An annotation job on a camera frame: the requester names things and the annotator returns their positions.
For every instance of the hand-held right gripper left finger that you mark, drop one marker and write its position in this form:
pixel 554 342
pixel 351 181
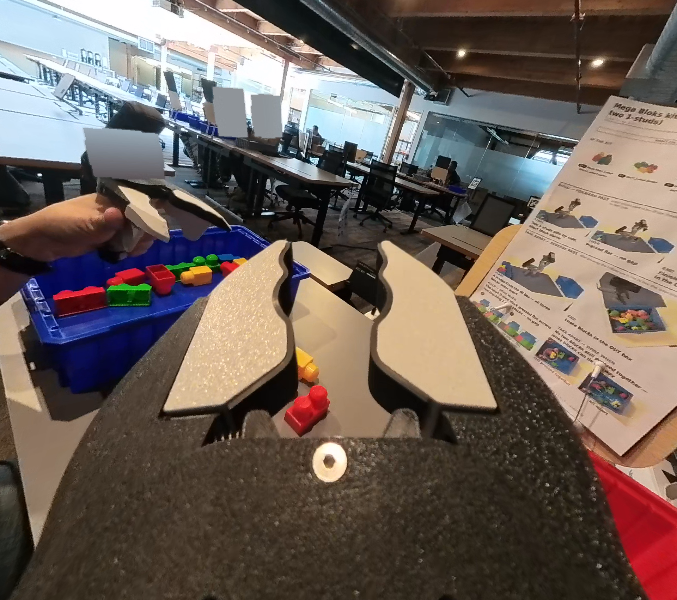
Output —
pixel 232 330

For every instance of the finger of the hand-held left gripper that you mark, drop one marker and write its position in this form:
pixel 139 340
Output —
pixel 148 219
pixel 193 216

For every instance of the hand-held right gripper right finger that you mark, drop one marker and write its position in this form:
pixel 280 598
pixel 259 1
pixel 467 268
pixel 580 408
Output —
pixel 431 340

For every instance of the person's left forearm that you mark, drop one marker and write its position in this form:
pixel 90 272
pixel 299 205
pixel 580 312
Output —
pixel 8 288

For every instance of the pile of coloured toy blocks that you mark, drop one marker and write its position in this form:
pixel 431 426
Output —
pixel 127 290

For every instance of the person's left hand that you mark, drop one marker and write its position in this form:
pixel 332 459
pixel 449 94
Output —
pixel 69 229

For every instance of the yellow toy block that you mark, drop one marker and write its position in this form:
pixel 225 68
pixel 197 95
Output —
pixel 308 367

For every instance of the black box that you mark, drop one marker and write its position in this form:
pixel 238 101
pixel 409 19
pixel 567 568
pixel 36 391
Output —
pixel 365 282

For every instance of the white long table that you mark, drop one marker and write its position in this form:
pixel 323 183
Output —
pixel 37 134

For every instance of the small wooden table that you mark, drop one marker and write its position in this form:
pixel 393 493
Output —
pixel 457 237

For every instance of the red toy block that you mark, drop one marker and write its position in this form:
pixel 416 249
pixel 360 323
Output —
pixel 307 409

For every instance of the long wooden desk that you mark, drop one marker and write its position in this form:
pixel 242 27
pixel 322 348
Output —
pixel 296 171

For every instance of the ceiling projector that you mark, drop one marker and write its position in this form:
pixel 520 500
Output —
pixel 166 2

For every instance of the blue plastic bin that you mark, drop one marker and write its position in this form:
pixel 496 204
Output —
pixel 106 351

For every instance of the black wrist watch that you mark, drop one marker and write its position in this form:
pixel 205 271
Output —
pixel 21 261

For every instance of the printed instruction sheet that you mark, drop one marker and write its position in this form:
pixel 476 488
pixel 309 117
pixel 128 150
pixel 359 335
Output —
pixel 608 266

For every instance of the red plastic bin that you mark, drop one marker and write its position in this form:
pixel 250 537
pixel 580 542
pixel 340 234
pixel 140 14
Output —
pixel 640 520

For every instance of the black ceiling duct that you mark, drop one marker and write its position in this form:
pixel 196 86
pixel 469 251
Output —
pixel 296 12

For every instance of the wooden support post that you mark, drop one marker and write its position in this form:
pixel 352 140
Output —
pixel 401 121

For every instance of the silver air duct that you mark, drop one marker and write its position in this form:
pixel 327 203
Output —
pixel 653 68

